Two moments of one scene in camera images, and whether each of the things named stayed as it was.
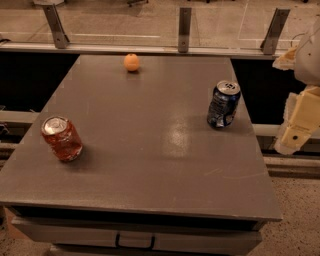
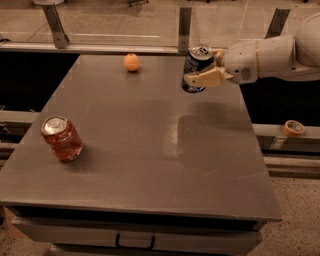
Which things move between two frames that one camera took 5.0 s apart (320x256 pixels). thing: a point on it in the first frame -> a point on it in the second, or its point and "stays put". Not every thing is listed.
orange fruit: x=131 y=62 stays put
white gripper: x=308 y=63 -> x=240 y=62
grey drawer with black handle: x=135 y=236 stays put
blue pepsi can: x=223 y=103 -> x=198 y=59
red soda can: x=61 y=138 stays put
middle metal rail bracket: x=184 y=32 stays put
